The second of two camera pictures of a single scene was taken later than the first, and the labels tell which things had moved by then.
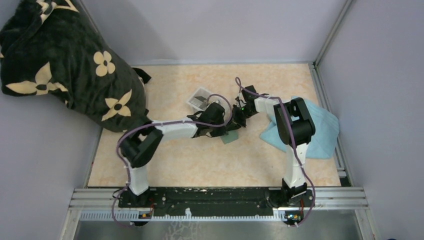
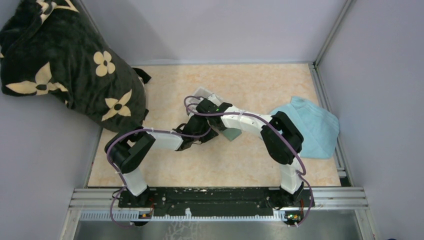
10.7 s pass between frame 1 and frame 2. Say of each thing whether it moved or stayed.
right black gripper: moved
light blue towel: stayed
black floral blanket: stayed
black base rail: stayed
